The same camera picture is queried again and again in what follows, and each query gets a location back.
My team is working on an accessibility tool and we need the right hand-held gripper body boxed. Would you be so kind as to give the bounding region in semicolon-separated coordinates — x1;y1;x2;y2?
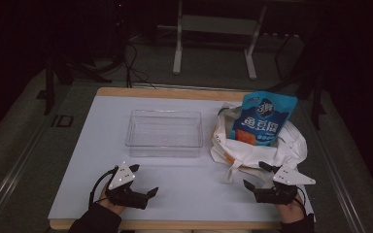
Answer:
253;164;317;206

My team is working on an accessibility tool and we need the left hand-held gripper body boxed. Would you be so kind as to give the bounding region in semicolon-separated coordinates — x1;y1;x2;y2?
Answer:
105;162;151;211

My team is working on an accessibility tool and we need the white cloth tote bag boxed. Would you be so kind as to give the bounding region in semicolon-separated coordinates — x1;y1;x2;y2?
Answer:
210;102;309;185

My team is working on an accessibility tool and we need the clear plastic container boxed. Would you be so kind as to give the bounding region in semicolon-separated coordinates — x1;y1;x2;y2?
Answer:
124;109;205;159

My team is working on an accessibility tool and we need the blue snack packet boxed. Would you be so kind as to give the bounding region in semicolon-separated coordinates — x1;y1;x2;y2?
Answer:
228;90;298;147

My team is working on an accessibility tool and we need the person's right hand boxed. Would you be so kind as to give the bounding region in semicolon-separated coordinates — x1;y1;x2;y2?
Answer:
276;197;306;224

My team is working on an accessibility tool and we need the person's left hand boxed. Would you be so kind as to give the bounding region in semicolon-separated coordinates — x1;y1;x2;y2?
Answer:
98;184;127;216

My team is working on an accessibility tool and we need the black metal stand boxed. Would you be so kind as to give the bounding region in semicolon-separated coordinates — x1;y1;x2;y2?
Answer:
267;32;327;131
36;48;114;117

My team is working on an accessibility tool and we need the white metal stand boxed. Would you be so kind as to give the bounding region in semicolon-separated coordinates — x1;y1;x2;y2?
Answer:
172;0;268;82

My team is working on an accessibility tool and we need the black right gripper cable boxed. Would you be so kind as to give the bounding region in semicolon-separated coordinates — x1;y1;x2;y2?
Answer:
294;185;308;217

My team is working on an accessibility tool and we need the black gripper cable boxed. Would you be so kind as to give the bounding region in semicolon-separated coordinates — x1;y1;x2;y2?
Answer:
88;166;119;209
294;185;308;217

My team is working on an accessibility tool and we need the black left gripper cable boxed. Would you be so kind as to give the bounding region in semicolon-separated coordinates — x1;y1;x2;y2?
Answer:
88;166;119;209

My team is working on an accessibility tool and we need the black floor cable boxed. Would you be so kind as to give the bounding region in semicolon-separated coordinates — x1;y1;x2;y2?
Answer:
121;41;157;89

